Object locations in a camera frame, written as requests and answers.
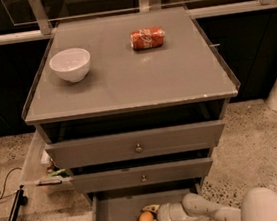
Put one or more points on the white ceramic bowl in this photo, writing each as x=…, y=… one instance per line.
x=72, y=64

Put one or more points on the black stand base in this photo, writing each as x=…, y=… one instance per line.
x=19, y=200

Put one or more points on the grey drawer cabinet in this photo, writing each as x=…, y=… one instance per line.
x=184, y=81

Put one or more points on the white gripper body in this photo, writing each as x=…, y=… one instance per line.
x=164, y=215

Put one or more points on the grey top drawer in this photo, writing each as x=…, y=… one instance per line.
x=135, y=145

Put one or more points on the grey middle drawer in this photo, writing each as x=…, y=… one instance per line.
x=145, y=175

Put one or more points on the metal railing frame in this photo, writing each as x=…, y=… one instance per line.
x=113, y=15

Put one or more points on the red soda can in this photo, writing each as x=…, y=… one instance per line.
x=147, y=38

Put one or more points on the clear plastic side bin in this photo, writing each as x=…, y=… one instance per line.
x=34, y=172

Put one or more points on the orange fruit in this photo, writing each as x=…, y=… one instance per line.
x=146, y=216

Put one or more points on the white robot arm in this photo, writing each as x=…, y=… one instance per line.
x=242, y=185

